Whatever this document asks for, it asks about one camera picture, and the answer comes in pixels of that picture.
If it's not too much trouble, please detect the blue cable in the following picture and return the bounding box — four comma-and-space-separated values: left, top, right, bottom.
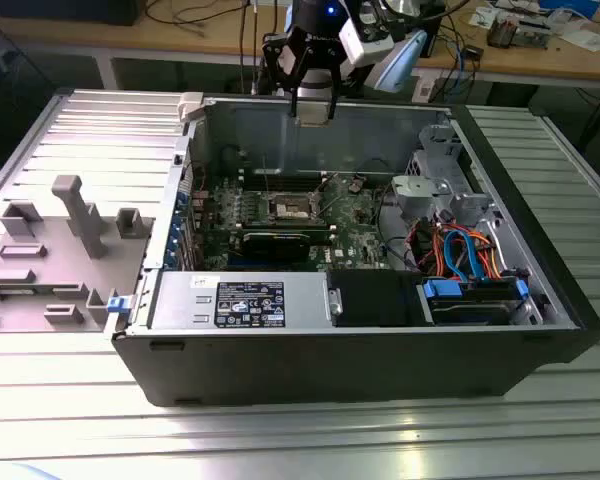
454, 42, 476, 89

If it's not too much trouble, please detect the finned metal heat sink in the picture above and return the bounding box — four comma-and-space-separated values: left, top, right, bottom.
486, 13, 522, 50

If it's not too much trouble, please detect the blue case latch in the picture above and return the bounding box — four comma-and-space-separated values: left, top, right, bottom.
106, 294, 134, 316

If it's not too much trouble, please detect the grey parts rack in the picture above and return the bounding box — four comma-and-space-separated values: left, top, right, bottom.
0, 174, 157, 335

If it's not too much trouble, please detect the black monitor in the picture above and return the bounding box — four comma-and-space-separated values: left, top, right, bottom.
0, 0, 142, 27

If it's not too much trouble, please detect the silver CPU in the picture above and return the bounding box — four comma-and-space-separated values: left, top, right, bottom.
299, 105, 331, 127

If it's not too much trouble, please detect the CPU socket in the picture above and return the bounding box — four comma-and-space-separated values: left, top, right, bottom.
260, 189, 330, 226

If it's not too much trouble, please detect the grey case latch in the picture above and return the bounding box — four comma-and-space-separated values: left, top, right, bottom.
176, 91, 205, 122

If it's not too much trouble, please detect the blue wire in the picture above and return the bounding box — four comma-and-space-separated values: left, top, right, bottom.
442, 228, 485, 282

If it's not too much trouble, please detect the white labelled box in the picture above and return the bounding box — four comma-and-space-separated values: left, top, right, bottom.
412, 69, 437, 104

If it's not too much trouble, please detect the black wire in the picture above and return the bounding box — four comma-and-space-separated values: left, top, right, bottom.
352, 157, 399, 182
376, 195, 422, 274

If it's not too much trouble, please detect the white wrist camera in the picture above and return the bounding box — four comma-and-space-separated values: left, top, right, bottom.
338, 18, 395, 67

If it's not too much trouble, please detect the white paper sheet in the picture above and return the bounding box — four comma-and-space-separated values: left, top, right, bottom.
569, 28, 600, 52
467, 5, 499, 29

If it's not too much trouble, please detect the green circuit board device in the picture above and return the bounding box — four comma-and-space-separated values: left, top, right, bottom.
517, 19, 554, 50

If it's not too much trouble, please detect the tall black box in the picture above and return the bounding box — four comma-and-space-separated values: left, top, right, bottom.
422, 2, 447, 60

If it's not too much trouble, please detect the grey power supply unit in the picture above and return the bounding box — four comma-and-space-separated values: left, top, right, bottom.
148, 271, 332, 332

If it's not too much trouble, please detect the red twisted wire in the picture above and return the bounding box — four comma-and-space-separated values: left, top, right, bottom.
187, 159, 210, 194

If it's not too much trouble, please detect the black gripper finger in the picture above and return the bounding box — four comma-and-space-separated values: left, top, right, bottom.
324, 45, 345, 121
261, 32, 311, 119

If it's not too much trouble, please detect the metal drive cage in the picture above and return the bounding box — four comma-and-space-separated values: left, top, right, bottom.
389, 122, 499, 224

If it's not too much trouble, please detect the black graphics card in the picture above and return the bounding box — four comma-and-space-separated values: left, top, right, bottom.
239, 229, 313, 263

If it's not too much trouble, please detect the black RAM slot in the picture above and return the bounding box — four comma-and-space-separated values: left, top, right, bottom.
239, 169, 329, 182
239, 178, 330, 191

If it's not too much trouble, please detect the blue box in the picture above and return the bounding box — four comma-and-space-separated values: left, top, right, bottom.
538, 0, 600, 17

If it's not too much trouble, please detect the disk with blue carrier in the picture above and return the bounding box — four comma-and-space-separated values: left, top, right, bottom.
418, 276, 532, 327

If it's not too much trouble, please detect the black open PC case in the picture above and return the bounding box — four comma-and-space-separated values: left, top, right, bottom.
110, 89, 600, 409

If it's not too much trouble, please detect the wooden desk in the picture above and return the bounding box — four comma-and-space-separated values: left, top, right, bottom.
0, 0, 600, 94

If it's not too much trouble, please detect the orange wire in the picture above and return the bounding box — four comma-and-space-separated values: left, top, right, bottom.
464, 228, 505, 280
410, 222, 449, 274

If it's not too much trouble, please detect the green motherboard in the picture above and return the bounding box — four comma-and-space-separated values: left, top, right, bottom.
188, 169, 397, 274

